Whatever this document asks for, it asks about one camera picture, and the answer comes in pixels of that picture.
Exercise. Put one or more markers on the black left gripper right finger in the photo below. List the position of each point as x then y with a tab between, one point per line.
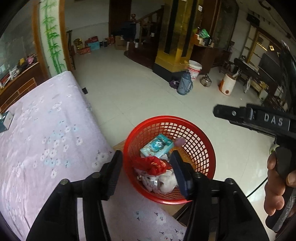
192	185

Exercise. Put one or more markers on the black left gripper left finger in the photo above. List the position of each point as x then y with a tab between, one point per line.
101	185

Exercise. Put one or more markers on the white crumpled paper trash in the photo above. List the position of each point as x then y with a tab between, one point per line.
159	184

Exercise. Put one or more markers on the person's right hand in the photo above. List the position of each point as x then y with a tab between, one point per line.
275	187

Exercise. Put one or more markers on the red plastic mesh basket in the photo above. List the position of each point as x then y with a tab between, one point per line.
197	150

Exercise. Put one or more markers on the red crumpled plastic bag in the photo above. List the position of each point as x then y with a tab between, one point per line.
151	166

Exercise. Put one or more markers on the teal tissue packet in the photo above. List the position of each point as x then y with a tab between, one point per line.
157	147

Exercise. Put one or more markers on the purple floral bed sheet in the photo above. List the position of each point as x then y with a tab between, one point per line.
54	135

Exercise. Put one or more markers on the metal kettle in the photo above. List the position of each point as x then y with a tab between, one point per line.
206	81

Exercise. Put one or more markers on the blue thermos jug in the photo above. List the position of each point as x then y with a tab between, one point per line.
185	84

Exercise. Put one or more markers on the white plastic bucket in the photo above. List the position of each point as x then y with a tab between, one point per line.
194	69

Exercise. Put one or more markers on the small box on bed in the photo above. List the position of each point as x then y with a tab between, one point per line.
6	120

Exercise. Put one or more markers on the wooden side cabinet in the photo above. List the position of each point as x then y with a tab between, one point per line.
21	85

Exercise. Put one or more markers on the red gift box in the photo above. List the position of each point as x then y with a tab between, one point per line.
84	50

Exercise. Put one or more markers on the golden pillar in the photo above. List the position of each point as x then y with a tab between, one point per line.
179	25

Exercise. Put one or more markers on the cardboard box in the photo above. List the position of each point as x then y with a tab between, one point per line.
120	43

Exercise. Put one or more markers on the wooden staircase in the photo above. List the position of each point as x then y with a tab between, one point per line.
144	48

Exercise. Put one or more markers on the bamboo painted door panel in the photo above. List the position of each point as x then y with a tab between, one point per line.
49	31

